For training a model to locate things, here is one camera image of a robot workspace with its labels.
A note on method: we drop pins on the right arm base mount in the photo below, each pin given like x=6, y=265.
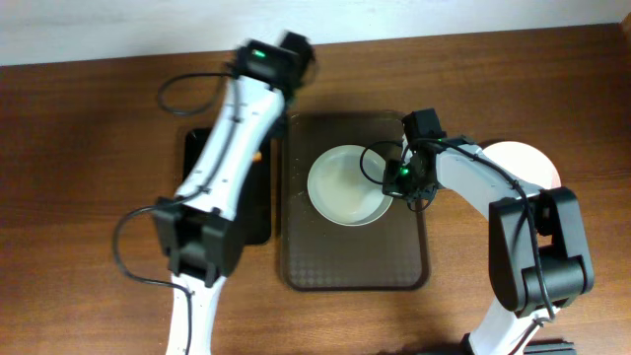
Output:
x=551, y=347

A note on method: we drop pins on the large brown serving tray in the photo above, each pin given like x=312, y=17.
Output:
x=389, y=254

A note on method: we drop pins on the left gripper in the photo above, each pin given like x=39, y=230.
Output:
x=280, y=126

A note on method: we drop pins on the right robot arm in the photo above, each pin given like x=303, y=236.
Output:
x=539, y=256

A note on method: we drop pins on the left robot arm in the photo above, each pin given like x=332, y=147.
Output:
x=193, y=227

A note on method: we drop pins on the small black tray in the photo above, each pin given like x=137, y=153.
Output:
x=253, y=221

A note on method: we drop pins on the white plate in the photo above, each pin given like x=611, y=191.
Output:
x=525, y=162
x=340, y=192

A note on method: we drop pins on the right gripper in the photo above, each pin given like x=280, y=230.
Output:
x=407, y=192

